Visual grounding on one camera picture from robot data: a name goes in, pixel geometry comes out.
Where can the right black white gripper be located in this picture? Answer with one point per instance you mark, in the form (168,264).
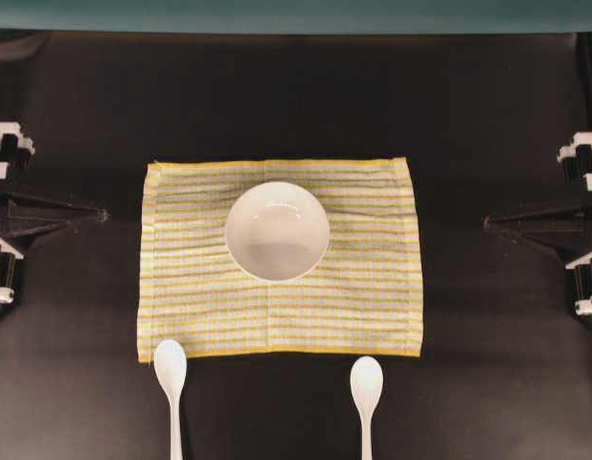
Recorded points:
(525,224)

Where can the white chinese spoon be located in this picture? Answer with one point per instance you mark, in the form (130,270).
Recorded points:
(170,366)
(366,381)

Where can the yellow striped cloth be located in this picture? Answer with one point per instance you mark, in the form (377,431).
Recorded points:
(364,298)

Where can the white ceramic bowl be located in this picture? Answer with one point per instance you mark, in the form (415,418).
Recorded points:
(277,232)

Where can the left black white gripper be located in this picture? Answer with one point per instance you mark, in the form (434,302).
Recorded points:
(31,215)

